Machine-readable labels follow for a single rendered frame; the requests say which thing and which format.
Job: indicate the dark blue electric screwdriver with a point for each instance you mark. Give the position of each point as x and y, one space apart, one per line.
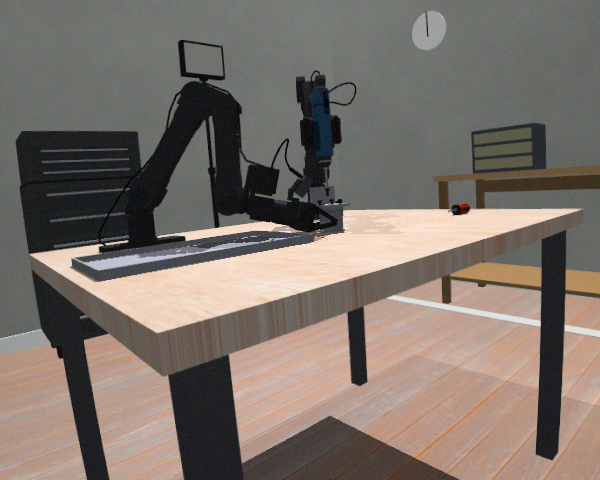
322 127

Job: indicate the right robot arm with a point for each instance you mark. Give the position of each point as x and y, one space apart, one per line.
149 189

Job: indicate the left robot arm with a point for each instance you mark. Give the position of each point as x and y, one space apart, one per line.
312 169

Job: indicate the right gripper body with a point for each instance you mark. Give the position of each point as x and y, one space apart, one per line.
288 213

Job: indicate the dark grey cylinder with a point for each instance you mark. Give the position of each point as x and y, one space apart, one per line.
336 212

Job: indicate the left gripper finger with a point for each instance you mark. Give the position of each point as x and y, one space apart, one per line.
308 133
335 137

